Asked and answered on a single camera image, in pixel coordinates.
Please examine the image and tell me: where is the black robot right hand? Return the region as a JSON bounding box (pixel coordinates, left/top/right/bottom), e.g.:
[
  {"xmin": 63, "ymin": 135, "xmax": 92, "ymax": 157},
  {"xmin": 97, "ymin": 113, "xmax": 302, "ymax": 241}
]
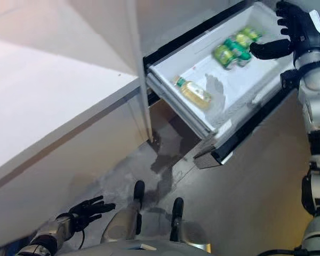
[{"xmin": 249, "ymin": 1, "xmax": 320, "ymax": 61}]

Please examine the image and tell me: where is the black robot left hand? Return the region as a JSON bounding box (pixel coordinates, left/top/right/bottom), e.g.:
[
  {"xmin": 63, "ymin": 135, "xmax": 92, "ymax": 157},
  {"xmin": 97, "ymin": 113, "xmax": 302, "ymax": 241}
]
[{"xmin": 69, "ymin": 195, "xmax": 117, "ymax": 231}]

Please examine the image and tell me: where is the yellow tea drink bottle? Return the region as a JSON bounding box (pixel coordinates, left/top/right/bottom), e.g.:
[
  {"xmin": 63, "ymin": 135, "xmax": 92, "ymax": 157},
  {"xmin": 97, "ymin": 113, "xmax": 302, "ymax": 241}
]
[{"xmin": 172, "ymin": 75, "xmax": 213, "ymax": 110}]

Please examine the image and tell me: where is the fridge drawer with white bin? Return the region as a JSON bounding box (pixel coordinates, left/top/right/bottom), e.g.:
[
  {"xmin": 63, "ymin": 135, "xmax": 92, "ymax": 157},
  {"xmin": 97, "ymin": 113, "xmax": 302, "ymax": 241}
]
[{"xmin": 143, "ymin": 0, "xmax": 305, "ymax": 170}]

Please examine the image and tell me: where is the stainless steel fridge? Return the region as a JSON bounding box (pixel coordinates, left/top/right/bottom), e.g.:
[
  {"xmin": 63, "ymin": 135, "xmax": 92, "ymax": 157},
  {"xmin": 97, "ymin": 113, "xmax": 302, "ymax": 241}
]
[{"xmin": 134, "ymin": 0, "xmax": 257, "ymax": 153}]

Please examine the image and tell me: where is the black robot left foot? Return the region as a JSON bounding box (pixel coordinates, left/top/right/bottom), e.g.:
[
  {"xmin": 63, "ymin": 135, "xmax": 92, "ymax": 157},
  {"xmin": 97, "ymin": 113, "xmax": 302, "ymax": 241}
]
[{"xmin": 133, "ymin": 180, "xmax": 146, "ymax": 207}]

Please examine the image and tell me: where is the black robot foot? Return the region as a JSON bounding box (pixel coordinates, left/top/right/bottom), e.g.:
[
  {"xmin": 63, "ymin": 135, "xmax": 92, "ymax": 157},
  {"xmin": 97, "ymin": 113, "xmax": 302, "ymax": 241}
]
[
  {"xmin": 133, "ymin": 180, "xmax": 146, "ymax": 207},
  {"xmin": 172, "ymin": 197, "xmax": 184, "ymax": 222}
]

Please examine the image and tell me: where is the green drink can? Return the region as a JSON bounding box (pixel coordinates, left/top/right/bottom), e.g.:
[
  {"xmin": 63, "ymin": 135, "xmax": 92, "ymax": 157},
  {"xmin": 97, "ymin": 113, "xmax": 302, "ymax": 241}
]
[
  {"xmin": 223, "ymin": 38, "xmax": 253, "ymax": 67},
  {"xmin": 213, "ymin": 44, "xmax": 234, "ymax": 69},
  {"xmin": 236, "ymin": 26, "xmax": 263, "ymax": 50}
]

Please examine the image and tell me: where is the grey robot torso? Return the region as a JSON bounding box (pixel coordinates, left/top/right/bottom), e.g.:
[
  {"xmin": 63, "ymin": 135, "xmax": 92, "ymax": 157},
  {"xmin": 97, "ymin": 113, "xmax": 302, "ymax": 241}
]
[{"xmin": 77, "ymin": 239, "xmax": 211, "ymax": 256}]

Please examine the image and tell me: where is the black robot right foot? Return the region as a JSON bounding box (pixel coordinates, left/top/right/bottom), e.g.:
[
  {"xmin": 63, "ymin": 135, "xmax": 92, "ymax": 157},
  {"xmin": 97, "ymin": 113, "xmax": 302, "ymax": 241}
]
[{"xmin": 172, "ymin": 197, "xmax": 184, "ymax": 222}]

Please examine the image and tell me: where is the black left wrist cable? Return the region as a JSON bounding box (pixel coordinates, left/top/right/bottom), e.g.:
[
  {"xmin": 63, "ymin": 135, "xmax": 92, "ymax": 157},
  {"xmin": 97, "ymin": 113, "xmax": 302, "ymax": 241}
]
[{"xmin": 76, "ymin": 229, "xmax": 86, "ymax": 250}]

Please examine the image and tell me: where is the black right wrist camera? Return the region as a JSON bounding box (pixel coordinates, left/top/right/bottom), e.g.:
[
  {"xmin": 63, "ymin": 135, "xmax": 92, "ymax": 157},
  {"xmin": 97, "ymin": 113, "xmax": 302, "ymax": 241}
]
[{"xmin": 280, "ymin": 69, "xmax": 301, "ymax": 90}]

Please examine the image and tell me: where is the white fridge enclosure panel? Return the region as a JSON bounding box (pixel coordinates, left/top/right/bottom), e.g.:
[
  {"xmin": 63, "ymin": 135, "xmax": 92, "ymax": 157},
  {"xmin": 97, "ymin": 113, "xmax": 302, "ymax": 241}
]
[{"xmin": 69, "ymin": 0, "xmax": 153, "ymax": 143}]

